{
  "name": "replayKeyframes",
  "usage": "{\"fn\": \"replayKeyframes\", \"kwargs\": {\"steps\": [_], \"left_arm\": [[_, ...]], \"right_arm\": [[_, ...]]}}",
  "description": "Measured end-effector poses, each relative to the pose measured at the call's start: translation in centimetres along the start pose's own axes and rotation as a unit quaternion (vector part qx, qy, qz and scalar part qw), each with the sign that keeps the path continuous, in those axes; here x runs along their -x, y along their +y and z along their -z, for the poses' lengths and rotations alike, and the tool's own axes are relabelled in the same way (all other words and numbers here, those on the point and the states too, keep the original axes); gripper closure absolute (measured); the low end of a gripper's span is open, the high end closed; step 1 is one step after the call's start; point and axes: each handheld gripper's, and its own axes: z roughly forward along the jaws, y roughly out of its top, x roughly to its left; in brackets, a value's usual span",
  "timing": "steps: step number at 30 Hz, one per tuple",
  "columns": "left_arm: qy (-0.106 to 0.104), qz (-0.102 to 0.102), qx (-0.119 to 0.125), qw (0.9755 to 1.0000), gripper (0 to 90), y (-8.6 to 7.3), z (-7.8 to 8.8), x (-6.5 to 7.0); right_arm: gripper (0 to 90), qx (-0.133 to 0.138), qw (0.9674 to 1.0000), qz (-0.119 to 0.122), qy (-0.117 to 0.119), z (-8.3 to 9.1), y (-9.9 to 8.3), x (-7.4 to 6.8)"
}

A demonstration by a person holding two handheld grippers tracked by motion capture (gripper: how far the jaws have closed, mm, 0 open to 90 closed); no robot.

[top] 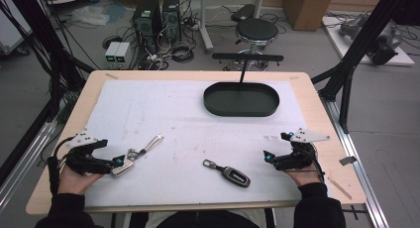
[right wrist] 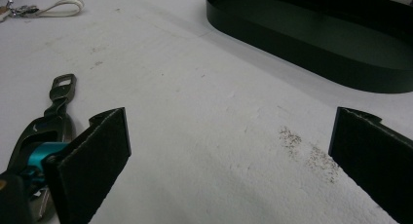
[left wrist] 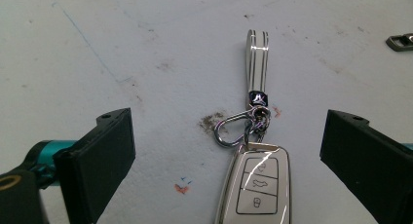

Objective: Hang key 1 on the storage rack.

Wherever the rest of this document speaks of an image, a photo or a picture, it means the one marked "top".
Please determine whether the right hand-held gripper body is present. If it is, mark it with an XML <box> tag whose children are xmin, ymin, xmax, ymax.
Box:
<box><xmin>272</xmin><ymin>127</ymin><xmax>331</xmax><ymax>171</ymax></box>

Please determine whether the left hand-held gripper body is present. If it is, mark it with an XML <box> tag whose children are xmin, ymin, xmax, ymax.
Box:
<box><xmin>64</xmin><ymin>128</ymin><xmax>114</xmax><ymax>175</ymax></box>

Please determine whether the silver car key with keyring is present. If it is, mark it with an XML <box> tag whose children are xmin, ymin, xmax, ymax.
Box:
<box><xmin>110</xmin><ymin>133</ymin><xmax>165</xmax><ymax>178</ymax></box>

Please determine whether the person's right hand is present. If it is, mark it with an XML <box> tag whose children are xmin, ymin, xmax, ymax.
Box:
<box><xmin>284</xmin><ymin>167</ymin><xmax>324</xmax><ymax>188</ymax></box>

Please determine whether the person's left hand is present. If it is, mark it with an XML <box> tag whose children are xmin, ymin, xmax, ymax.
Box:
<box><xmin>56</xmin><ymin>164</ymin><xmax>104</xmax><ymax>196</ymax></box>

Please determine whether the black car key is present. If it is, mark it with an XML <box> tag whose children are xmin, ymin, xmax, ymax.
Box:
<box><xmin>202</xmin><ymin>159</ymin><xmax>252</xmax><ymax>188</ymax></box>

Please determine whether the small grey metal piece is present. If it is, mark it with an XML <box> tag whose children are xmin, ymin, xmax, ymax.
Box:
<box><xmin>338</xmin><ymin>156</ymin><xmax>359</xmax><ymax>167</ymax></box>

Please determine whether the thin wooden strip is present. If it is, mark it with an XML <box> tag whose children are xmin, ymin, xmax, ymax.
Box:
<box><xmin>326</xmin><ymin>176</ymin><xmax>354</xmax><ymax>201</ymax></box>

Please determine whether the black oval tray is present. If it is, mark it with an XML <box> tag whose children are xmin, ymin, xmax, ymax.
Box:
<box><xmin>202</xmin><ymin>81</ymin><xmax>281</xmax><ymax>118</ymax></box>

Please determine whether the white table mat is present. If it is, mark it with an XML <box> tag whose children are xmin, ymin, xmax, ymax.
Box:
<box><xmin>83</xmin><ymin>79</ymin><xmax>309</xmax><ymax>206</ymax></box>

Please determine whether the black T-shaped stand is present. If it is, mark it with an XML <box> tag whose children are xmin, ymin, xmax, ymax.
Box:
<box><xmin>211</xmin><ymin>52</ymin><xmax>285</xmax><ymax>84</ymax></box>

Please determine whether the person's torso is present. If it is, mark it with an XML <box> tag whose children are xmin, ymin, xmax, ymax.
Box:
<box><xmin>145</xmin><ymin>209</ymin><xmax>265</xmax><ymax>228</ymax></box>

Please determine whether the white bench power supply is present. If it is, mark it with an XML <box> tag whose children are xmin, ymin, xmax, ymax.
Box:
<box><xmin>104</xmin><ymin>41</ymin><xmax>121</xmax><ymax>69</ymax></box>
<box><xmin>114</xmin><ymin>42</ymin><xmax>132</xmax><ymax>69</ymax></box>

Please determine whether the white floor board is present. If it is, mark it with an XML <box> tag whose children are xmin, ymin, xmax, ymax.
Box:
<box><xmin>321</xmin><ymin>15</ymin><xmax>416</xmax><ymax>67</ymax></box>

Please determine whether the black round stool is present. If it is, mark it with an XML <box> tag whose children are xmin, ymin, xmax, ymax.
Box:
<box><xmin>235</xmin><ymin>17</ymin><xmax>280</xmax><ymax>62</ymax></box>

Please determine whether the clear plastic bag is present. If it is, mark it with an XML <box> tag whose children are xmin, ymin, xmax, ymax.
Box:
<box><xmin>69</xmin><ymin>5</ymin><xmax>111</xmax><ymax>27</ymax></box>

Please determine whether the large black computer tower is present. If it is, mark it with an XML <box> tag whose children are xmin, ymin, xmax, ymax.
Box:
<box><xmin>132</xmin><ymin>0</ymin><xmax>163</xmax><ymax>56</ymax></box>

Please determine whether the brown cardboard box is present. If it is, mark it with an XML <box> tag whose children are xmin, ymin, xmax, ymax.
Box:
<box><xmin>282</xmin><ymin>0</ymin><xmax>337</xmax><ymax>32</ymax></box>

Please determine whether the grey desk leg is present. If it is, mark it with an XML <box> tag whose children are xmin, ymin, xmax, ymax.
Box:
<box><xmin>197</xmin><ymin>0</ymin><xmax>216</xmax><ymax>55</ymax></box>

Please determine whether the grey machine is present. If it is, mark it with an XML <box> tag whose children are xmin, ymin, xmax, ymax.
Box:
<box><xmin>338</xmin><ymin>13</ymin><xmax>404</xmax><ymax>66</ymax></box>

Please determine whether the slim black computer tower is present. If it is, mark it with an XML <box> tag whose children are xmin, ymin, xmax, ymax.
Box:
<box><xmin>160</xmin><ymin>0</ymin><xmax>182</xmax><ymax>45</ymax></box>

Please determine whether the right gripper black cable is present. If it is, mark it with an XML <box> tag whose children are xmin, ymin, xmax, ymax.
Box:
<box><xmin>301</xmin><ymin>145</ymin><xmax>327</xmax><ymax>185</ymax></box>

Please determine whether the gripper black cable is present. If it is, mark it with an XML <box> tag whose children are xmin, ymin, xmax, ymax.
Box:
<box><xmin>52</xmin><ymin>136</ymin><xmax>77</xmax><ymax>161</ymax></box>
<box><xmin>301</xmin><ymin>145</ymin><xmax>327</xmax><ymax>185</ymax></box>

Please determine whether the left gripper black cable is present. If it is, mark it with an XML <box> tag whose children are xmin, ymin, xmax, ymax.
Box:
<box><xmin>52</xmin><ymin>136</ymin><xmax>77</xmax><ymax>161</ymax></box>

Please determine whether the black wrist strap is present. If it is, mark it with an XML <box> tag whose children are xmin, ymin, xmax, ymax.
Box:
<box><xmin>47</xmin><ymin>156</ymin><xmax>61</xmax><ymax>196</ymax></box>

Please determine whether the aluminium rail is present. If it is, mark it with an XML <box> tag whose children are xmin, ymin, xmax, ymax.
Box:
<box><xmin>320</xmin><ymin>97</ymin><xmax>391</xmax><ymax>228</ymax></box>
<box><xmin>0</xmin><ymin>120</ymin><xmax>59</xmax><ymax>209</ymax></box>

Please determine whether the black frame strut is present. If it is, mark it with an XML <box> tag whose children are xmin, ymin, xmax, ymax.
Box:
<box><xmin>310</xmin><ymin>0</ymin><xmax>420</xmax><ymax>134</ymax></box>
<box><xmin>0</xmin><ymin>0</ymin><xmax>97</xmax><ymax>123</ymax></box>

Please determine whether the coiled black cable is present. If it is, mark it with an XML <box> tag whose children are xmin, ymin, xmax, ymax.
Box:
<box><xmin>170</xmin><ymin>44</ymin><xmax>196</xmax><ymax>64</ymax></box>

